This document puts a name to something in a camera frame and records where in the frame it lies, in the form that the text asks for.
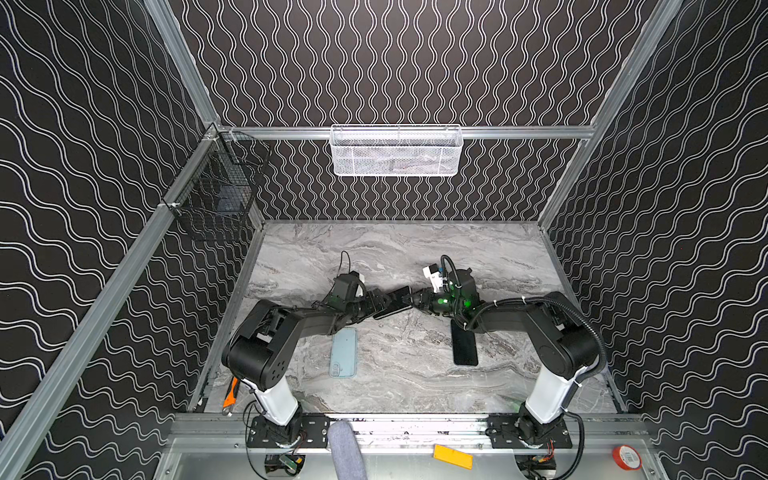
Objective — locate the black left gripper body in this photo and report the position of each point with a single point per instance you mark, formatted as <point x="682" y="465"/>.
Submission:
<point x="372" y="303"/>

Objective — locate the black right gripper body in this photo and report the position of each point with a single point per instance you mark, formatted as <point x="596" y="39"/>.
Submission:
<point x="429" y="300"/>

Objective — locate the white smartphone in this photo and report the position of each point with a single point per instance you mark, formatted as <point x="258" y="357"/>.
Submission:
<point x="398" y="301"/>

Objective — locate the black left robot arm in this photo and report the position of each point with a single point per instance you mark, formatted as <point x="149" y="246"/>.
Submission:
<point x="260" y="350"/>

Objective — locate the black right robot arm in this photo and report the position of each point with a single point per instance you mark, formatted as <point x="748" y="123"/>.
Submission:
<point x="568" y="347"/>

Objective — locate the light blue phone case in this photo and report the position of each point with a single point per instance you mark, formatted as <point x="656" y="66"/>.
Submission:
<point x="343" y="358"/>

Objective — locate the dark blue smartphone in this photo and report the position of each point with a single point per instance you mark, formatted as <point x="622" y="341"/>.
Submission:
<point x="464" y="346"/>

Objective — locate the yellow block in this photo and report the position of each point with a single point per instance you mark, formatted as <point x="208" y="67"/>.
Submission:
<point x="453" y="457"/>

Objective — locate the red tape roll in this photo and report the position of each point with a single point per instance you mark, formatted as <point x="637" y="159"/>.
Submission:
<point x="627" y="458"/>

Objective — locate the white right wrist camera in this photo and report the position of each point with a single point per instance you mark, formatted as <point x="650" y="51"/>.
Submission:
<point x="436" y="276"/>

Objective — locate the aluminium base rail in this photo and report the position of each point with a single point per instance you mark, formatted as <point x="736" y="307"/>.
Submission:
<point x="399" y="433"/>

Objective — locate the white wire mesh basket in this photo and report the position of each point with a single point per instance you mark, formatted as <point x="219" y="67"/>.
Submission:
<point x="388" y="150"/>

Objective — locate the orange handled tool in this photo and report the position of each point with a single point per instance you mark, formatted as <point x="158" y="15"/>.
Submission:
<point x="231" y="396"/>

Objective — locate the black wire mesh basket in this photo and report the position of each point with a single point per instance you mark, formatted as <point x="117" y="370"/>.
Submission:
<point x="216" y="205"/>

